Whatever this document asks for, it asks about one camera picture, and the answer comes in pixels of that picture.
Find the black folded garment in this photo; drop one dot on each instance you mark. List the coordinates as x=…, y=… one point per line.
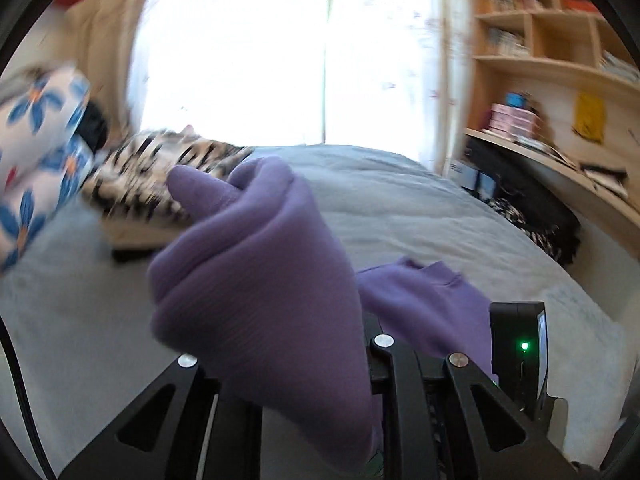
x=130, y=255

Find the beige floral curtain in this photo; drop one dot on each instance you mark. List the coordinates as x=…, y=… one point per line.
x=110, y=35
x=455, y=85

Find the blue box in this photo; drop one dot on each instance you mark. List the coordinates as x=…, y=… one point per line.
x=515, y=100

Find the wooden bookshelf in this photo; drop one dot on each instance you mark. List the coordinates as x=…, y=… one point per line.
x=545, y=35

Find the black bag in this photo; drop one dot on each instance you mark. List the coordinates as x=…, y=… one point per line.
x=482, y=160

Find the white pillows with blue flowers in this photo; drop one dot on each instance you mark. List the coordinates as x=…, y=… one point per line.
x=35, y=160

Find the row of books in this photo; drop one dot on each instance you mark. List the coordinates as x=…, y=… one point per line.
x=507, y=42

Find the dark cloth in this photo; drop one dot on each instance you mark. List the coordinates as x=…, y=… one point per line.
x=95, y=130

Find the black and white printed garment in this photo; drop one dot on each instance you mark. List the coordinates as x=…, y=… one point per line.
x=140, y=175

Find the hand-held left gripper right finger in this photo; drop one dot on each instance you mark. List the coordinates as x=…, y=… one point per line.
x=400, y=410

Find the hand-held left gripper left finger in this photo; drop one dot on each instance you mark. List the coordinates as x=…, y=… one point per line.
x=150, y=425

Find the white sheer curtain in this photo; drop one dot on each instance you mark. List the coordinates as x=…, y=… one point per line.
x=250, y=50

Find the purple zip hoodie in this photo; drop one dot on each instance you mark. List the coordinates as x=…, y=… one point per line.
x=260, y=285

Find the yellow paper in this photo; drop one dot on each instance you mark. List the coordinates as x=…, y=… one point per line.
x=590, y=115

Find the cream folded garment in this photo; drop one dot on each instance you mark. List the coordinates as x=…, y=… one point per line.
x=140, y=235

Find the black and white patterned cloth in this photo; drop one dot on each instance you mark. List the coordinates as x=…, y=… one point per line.
x=540, y=230

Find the stack of pink boxes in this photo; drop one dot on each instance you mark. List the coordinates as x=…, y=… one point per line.
x=510, y=120

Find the white cardboard box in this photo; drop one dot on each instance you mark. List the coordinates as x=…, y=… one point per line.
x=462, y=175

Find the pile of books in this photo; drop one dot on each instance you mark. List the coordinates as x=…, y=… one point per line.
x=605, y=177

